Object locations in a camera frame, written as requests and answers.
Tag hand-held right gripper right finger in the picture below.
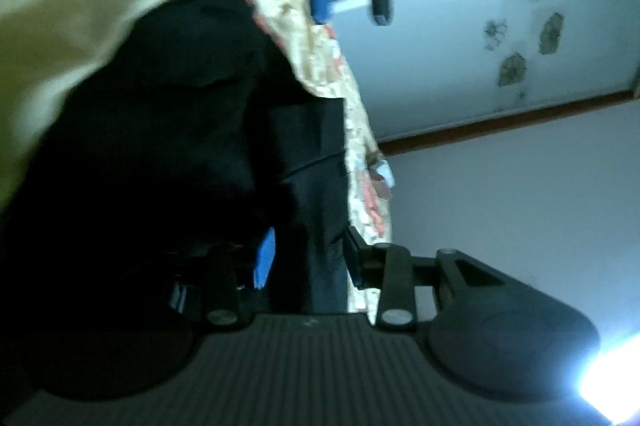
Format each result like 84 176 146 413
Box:
344 225 507 331

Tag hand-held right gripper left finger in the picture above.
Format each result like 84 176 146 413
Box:
170 227 277 330

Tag black pants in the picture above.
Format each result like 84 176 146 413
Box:
0 0 352 316

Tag white flowered wardrobe door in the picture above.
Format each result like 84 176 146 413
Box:
300 0 640 143

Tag cream floral printed blanket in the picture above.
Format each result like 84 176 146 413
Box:
125 0 397 313

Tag pale yellow cloth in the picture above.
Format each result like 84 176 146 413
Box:
0 0 187 209

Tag brown wooden wardrobe rail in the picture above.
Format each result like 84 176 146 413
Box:
377 87 640 156

